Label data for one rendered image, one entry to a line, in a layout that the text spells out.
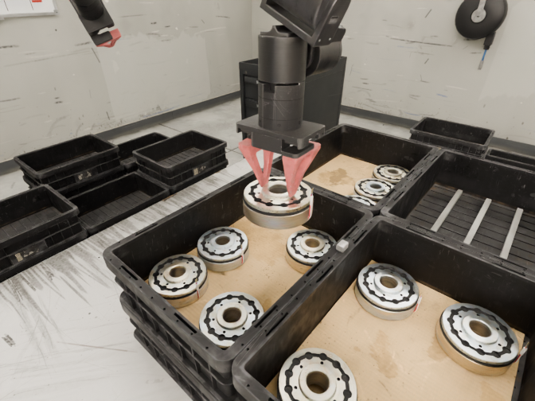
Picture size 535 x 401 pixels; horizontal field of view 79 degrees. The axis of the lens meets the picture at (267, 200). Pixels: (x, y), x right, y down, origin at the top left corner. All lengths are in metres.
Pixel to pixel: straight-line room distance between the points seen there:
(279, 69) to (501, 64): 3.37
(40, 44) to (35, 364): 2.86
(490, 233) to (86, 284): 0.94
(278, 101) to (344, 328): 0.37
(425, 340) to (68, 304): 0.72
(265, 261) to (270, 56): 0.41
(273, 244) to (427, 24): 3.29
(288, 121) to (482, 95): 3.41
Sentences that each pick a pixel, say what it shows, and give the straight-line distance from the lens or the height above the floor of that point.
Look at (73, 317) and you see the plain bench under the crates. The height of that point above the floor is 0.70.
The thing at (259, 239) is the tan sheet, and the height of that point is 0.83.
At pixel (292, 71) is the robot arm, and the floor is 1.21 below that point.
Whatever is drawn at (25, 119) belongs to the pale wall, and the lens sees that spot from 3.41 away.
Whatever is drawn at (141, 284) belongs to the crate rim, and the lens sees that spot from 0.52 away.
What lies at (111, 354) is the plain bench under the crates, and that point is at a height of 0.70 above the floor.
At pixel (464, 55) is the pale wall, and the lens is 3.73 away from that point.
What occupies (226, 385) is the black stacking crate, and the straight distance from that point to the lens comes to 0.48.
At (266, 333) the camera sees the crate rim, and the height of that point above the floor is 0.93.
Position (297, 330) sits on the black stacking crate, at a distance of 0.51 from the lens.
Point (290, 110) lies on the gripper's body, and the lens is 0.40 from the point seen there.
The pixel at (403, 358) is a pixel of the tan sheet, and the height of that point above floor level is 0.83.
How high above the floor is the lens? 1.29
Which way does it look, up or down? 33 degrees down
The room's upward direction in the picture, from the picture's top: straight up
